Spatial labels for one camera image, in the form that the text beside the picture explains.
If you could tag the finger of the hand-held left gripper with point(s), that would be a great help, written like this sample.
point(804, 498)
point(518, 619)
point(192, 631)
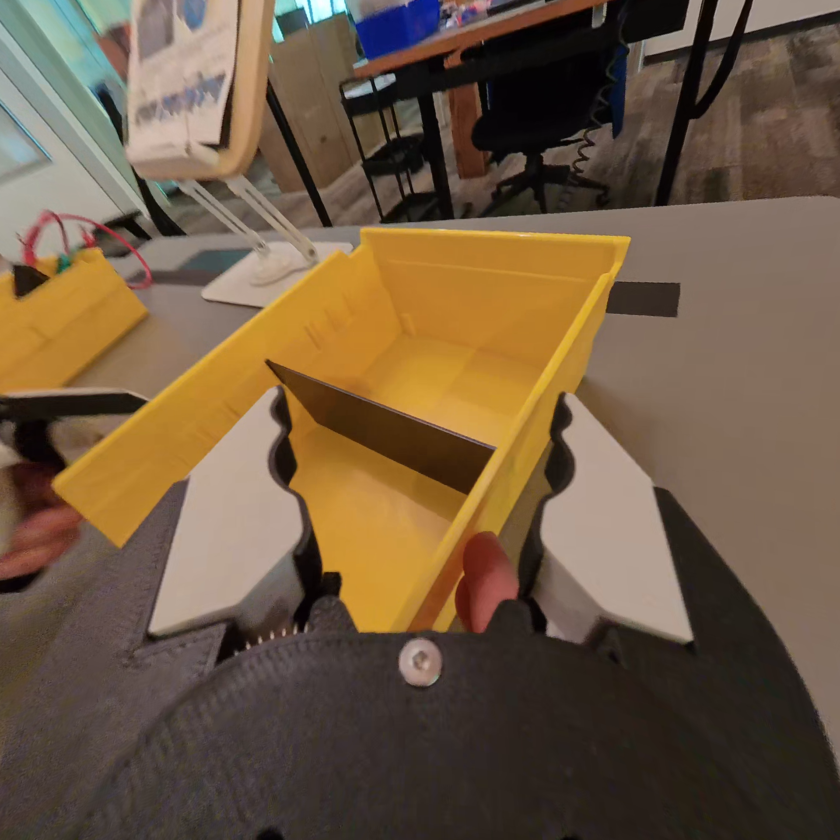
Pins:
point(65, 403)

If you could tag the printed instruction sheet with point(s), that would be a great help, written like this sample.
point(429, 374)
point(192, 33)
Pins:
point(177, 65)

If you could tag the black office chair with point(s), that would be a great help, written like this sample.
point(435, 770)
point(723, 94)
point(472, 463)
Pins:
point(544, 98)

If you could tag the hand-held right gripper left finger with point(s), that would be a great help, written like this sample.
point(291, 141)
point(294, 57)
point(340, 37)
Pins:
point(229, 525)

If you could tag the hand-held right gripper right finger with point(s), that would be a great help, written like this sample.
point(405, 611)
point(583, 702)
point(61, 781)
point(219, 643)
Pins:
point(610, 525)

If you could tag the wooden desk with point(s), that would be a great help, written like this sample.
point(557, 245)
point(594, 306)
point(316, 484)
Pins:
point(420, 56)

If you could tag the black tape strip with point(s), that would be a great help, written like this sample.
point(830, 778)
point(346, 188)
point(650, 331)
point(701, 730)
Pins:
point(643, 299)

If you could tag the person's left hand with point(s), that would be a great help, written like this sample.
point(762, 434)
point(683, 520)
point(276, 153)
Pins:
point(46, 531)

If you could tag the cardboard box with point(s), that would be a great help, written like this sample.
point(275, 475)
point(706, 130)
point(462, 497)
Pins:
point(315, 98)

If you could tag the black bin divider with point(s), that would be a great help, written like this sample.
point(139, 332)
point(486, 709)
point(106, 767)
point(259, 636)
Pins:
point(394, 426)

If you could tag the black metal stand pole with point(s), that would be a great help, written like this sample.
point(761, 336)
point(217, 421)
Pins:
point(687, 98)

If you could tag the white and wood document stand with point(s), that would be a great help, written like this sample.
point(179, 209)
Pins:
point(229, 289)

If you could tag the blue storage bin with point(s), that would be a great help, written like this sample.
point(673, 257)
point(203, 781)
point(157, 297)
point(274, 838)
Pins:
point(397, 26)

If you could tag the black metal cart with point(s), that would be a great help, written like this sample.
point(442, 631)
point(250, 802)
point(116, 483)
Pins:
point(394, 161)

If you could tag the person's right hand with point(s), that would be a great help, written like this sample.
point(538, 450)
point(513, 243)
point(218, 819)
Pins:
point(485, 577)

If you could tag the yellow plastic bin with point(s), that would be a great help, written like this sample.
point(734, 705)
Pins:
point(65, 328)
point(446, 380)

